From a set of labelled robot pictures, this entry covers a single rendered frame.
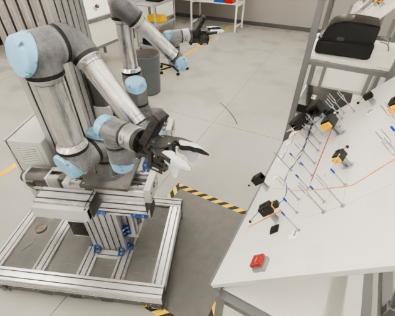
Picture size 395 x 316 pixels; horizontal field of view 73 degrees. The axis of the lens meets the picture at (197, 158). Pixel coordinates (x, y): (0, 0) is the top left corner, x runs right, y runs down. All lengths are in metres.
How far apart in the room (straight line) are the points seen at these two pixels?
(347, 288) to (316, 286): 0.14
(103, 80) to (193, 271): 1.68
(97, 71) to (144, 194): 0.59
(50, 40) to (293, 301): 1.33
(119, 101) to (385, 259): 0.87
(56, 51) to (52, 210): 0.73
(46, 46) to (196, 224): 1.94
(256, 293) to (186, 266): 1.03
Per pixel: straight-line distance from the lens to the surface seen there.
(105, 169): 1.24
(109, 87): 0.96
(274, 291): 1.37
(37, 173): 1.53
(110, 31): 5.98
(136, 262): 2.11
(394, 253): 0.81
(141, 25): 1.48
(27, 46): 0.91
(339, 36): 1.85
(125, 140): 0.77
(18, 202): 3.18
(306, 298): 1.40
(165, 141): 0.72
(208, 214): 2.56
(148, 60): 4.25
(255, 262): 1.05
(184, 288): 2.21
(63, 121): 1.03
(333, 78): 4.18
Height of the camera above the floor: 2.01
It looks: 40 degrees down
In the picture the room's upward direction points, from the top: straight up
